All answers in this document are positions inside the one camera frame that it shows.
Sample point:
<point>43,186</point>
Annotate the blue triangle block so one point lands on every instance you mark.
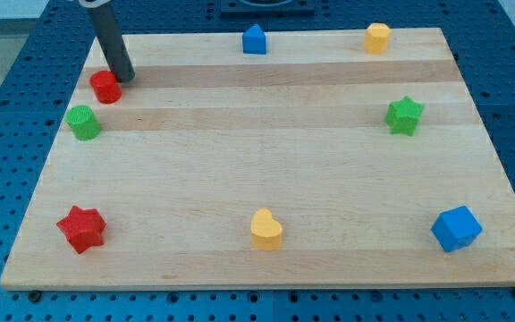
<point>254,41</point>

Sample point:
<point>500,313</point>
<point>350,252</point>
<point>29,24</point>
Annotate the yellow heart block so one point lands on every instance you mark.
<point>266,232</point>

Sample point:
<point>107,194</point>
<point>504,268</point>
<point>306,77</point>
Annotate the light wooden board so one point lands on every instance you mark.
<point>205,136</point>

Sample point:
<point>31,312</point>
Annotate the green star block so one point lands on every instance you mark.
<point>403,116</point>

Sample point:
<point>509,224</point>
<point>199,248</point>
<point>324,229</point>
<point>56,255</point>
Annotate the yellow hexagon block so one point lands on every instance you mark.
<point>377,38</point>

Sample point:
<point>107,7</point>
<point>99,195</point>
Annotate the red cylinder block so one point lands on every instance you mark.
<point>105,87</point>

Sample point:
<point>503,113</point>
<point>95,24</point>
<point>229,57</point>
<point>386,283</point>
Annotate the green cylinder block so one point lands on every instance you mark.
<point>83,123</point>

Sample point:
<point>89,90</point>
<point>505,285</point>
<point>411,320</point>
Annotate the red star block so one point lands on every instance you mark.
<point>82,228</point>

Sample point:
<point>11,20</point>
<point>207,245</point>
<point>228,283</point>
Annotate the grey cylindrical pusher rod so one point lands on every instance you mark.
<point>109,36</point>

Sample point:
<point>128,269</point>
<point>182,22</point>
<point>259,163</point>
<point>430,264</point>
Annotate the blue cube block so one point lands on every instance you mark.
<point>456,228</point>

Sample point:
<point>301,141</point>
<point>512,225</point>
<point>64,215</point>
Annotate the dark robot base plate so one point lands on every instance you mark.
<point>265,7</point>

